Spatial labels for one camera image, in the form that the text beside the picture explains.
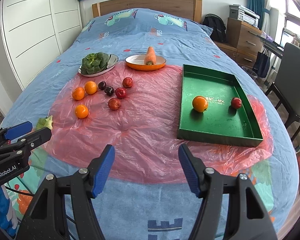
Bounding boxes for orange fruit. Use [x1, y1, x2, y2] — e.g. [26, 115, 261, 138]
[84, 81, 97, 95]
[72, 87, 85, 101]
[75, 105, 89, 119]

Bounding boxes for dark plum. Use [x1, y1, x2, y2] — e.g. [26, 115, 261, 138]
[104, 86, 115, 96]
[98, 81, 107, 90]

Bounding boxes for red apple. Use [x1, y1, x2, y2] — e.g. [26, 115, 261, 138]
[115, 87, 127, 99]
[122, 77, 133, 88]
[231, 97, 242, 109]
[108, 98, 121, 111]

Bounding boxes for left blue gloved hand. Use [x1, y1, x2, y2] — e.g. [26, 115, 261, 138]
[0, 185, 18, 237]

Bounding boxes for bok choy stem piece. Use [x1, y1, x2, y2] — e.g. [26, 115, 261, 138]
[35, 115, 53, 130]

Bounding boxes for green rectangular tray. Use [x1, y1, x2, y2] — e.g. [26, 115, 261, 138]
[177, 64, 263, 147]

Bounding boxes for green bok choy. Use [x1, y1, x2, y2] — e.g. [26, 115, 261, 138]
[81, 52, 109, 75]

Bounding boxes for pink plastic sheet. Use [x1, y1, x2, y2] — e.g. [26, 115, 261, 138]
[44, 62, 274, 184]

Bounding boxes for red apple in tray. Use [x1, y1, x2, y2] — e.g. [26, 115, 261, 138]
[231, 97, 242, 109]

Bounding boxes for silver metal plate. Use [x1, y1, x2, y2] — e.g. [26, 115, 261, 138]
[78, 54, 119, 77]

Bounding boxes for orange in tray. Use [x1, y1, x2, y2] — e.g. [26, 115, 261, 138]
[192, 96, 209, 113]

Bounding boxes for white wardrobe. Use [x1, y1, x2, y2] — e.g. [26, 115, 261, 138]
[0, 0, 83, 116]

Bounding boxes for blue patterned bedspread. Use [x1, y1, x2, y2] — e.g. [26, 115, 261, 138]
[2, 9, 299, 239]

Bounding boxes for orange oval dish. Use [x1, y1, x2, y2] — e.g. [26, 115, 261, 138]
[125, 54, 166, 71]

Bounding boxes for dark grey chair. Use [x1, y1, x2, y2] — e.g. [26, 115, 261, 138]
[266, 43, 300, 140]

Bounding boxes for carrot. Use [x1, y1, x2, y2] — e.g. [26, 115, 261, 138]
[144, 46, 157, 66]

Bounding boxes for dark blue tote bag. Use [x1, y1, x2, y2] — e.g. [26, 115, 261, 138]
[253, 48, 270, 79]

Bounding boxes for glass desk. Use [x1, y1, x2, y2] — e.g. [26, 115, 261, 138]
[256, 28, 300, 59]

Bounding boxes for wooden drawer cabinet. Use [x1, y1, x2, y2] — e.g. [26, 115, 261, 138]
[214, 18, 263, 69]

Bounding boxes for black backpack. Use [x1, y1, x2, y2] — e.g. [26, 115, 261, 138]
[203, 14, 226, 43]

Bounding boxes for grey printer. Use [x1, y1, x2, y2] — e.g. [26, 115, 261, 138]
[229, 4, 260, 28]

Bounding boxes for wooden headboard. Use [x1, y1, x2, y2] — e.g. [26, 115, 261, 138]
[91, 0, 203, 23]

